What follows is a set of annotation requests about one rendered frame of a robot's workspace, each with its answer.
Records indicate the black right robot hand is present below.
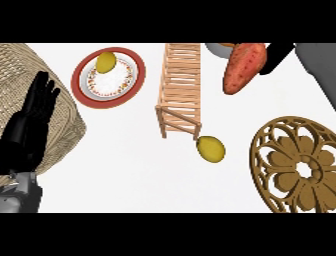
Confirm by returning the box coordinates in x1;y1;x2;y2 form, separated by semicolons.
257;42;297;76

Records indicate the yellow lemon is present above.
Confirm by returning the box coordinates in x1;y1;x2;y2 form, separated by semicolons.
196;135;227;164
94;51;118;75

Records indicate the red rimmed white plate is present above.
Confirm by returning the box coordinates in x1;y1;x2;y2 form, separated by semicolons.
71;46;147;110

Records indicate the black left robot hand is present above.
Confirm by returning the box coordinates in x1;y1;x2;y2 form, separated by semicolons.
0;70;63;176

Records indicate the grey bowl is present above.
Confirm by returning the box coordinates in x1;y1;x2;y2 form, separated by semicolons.
203;42;237;60

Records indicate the wooden tiered shelf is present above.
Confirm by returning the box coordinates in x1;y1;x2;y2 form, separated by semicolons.
155;42;203;141

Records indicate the reddish orange sweet potato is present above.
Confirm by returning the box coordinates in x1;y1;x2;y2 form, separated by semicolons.
223;42;268;96

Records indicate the ornate golden brown placemat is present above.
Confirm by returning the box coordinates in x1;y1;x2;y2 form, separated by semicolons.
248;115;336;214

